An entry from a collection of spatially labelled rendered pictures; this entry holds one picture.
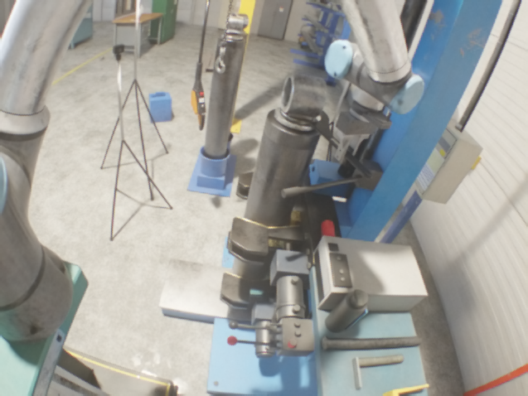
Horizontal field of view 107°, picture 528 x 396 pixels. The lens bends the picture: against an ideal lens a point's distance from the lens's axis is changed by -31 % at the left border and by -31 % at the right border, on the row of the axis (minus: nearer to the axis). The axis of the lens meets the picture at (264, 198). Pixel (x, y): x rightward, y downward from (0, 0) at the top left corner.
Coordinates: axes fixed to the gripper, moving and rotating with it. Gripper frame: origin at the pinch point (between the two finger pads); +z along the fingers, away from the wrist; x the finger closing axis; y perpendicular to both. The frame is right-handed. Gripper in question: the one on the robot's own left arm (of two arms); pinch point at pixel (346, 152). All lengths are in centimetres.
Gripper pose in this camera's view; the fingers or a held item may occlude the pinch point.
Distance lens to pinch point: 88.1
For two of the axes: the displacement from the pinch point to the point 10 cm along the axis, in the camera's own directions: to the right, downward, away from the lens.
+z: -2.0, 7.2, 6.6
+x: -8.7, 1.7, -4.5
